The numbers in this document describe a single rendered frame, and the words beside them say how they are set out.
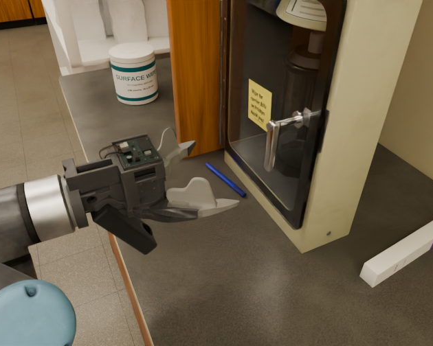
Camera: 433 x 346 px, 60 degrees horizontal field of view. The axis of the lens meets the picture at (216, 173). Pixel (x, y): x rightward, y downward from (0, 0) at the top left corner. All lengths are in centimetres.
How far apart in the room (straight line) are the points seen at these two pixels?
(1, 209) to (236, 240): 42
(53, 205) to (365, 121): 44
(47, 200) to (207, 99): 51
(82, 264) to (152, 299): 135
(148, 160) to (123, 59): 69
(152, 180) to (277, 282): 32
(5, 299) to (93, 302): 152
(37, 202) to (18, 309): 16
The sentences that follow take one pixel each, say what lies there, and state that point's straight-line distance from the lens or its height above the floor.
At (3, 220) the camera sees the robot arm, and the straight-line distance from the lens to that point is 48.
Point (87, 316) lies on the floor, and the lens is 182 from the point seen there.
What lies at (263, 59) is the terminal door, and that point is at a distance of 64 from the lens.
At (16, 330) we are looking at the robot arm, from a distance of 34.
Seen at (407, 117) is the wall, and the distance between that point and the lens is 104.
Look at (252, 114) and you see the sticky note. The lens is 71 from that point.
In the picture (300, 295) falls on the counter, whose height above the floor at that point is 94.
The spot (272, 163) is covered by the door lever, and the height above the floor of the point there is 114.
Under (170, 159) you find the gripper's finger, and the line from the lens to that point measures 56.
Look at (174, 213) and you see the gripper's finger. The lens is 48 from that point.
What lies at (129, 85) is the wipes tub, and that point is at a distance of 116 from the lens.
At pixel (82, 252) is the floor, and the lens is 205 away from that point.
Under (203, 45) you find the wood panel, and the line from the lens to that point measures 82.
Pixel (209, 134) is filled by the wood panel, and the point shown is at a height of 99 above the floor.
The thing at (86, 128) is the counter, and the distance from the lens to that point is 111.
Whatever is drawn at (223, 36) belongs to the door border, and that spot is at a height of 125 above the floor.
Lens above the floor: 149
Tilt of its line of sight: 38 degrees down
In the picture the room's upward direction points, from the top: straight up
